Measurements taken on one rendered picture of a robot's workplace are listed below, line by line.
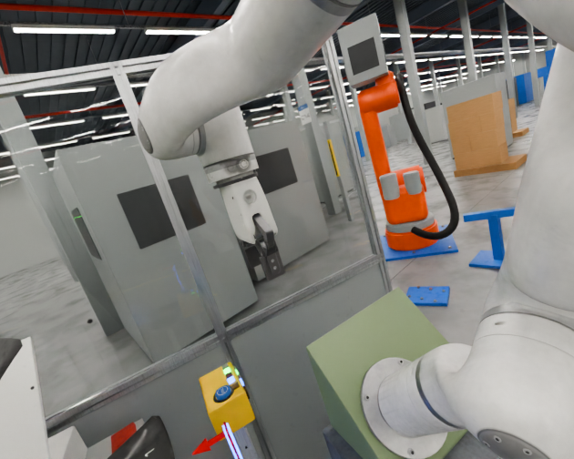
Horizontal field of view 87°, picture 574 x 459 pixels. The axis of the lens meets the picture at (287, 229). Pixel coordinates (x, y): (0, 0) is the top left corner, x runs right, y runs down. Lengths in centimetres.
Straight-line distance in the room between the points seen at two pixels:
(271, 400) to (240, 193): 122
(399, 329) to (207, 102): 69
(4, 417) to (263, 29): 93
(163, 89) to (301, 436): 160
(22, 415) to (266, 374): 86
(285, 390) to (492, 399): 123
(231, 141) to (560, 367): 47
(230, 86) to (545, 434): 46
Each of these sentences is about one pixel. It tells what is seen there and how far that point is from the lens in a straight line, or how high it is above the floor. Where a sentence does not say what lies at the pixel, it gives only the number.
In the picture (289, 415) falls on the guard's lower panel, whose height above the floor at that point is 47.
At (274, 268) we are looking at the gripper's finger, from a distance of 48.
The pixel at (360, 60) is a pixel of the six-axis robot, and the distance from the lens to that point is 404.
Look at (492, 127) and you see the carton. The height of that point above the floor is 93.
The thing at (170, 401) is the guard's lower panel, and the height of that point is 84.
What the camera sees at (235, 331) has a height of 98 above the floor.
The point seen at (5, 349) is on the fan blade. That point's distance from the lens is 71.
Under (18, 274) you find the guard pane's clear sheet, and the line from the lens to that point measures 129.
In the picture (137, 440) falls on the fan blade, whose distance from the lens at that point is 70.
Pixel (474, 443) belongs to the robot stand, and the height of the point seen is 93.
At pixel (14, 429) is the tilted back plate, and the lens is 98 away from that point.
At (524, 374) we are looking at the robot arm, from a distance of 42.
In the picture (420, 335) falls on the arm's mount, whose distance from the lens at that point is 87.
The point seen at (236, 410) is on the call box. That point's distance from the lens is 89.
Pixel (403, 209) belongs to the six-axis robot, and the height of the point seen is 58.
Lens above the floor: 159
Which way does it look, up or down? 13 degrees down
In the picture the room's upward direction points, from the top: 17 degrees counter-clockwise
